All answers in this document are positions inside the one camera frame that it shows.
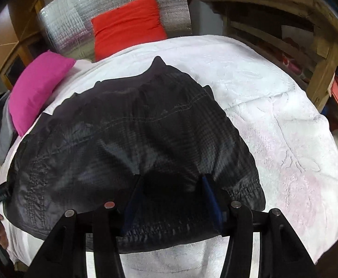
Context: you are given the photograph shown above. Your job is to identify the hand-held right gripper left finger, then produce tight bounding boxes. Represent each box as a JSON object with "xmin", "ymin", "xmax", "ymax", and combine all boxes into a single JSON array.
[{"xmin": 26, "ymin": 177, "xmax": 145, "ymax": 278}]

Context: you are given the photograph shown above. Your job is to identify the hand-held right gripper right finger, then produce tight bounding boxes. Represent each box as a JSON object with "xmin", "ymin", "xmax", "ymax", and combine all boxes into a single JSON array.
[{"xmin": 201, "ymin": 174, "xmax": 314, "ymax": 278}]

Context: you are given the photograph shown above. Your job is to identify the black quilted jacket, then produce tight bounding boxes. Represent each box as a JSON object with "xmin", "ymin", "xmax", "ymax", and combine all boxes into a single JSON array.
[{"xmin": 6, "ymin": 56, "xmax": 266, "ymax": 254}]

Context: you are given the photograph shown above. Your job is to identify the person's left hand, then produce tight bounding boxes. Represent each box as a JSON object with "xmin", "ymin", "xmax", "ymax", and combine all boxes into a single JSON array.
[{"xmin": 0, "ymin": 213, "xmax": 10, "ymax": 250}]

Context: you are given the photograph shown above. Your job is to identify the grey cloth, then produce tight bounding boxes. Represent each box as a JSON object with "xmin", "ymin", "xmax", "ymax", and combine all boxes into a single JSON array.
[{"xmin": 0, "ymin": 93, "xmax": 17, "ymax": 165}]

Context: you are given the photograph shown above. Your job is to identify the white fluffy blanket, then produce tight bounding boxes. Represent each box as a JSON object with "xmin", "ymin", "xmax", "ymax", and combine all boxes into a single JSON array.
[{"xmin": 0, "ymin": 35, "xmax": 338, "ymax": 278}]

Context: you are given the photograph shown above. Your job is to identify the pink pillow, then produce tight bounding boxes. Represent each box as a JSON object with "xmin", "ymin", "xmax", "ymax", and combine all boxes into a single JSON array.
[{"xmin": 8, "ymin": 51, "xmax": 77, "ymax": 137}]

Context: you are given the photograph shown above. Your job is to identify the wooden side table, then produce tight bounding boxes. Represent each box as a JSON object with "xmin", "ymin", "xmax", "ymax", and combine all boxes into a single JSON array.
[{"xmin": 0, "ymin": 32, "xmax": 42, "ymax": 90}]

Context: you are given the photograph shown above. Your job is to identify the brown wooden wardrobe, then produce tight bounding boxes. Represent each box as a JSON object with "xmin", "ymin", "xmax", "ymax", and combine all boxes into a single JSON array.
[{"xmin": 0, "ymin": 0, "xmax": 42, "ymax": 61}]

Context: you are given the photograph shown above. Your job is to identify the colourful folded cloths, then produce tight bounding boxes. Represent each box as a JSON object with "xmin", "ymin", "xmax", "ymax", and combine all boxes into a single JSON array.
[{"xmin": 282, "ymin": 55, "xmax": 317, "ymax": 84}]

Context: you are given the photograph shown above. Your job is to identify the red pillow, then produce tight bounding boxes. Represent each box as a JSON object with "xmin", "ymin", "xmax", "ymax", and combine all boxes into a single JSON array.
[{"xmin": 91, "ymin": 0, "xmax": 168, "ymax": 62}]

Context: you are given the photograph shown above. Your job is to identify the silver foil insulation mat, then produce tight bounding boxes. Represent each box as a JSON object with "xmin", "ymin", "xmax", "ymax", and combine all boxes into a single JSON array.
[{"xmin": 39, "ymin": 0, "xmax": 192, "ymax": 61}]

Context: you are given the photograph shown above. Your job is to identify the wooden shelf rack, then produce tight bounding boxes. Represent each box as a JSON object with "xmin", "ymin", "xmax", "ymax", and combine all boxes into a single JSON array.
[{"xmin": 193, "ymin": 0, "xmax": 338, "ymax": 112}]

